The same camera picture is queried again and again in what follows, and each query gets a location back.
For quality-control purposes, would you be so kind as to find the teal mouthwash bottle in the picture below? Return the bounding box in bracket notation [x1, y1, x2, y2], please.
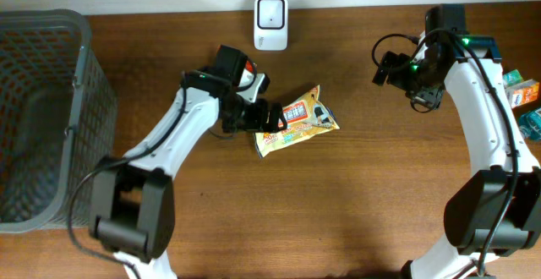
[518, 108, 541, 141]

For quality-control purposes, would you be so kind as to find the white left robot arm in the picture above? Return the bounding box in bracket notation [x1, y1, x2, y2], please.
[85, 45, 287, 278]

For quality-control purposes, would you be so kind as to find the orange tissue pack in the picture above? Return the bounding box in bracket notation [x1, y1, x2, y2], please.
[505, 79, 540, 108]

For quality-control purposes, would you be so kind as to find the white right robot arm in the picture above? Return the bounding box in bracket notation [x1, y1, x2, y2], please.
[373, 4, 540, 278]

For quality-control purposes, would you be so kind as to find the green tissue pack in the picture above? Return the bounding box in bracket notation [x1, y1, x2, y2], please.
[502, 69, 523, 88]

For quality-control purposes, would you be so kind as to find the yellow snack bag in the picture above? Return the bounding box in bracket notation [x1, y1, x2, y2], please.
[254, 85, 340, 158]

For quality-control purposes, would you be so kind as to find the grey plastic lattice basket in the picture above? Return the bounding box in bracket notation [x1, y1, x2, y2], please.
[1, 9, 117, 234]

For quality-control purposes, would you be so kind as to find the white barcode scanner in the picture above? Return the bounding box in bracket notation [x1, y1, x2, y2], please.
[254, 0, 289, 51]

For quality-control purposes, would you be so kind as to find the red snack bag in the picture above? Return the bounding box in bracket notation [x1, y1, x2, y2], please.
[245, 57, 257, 75]

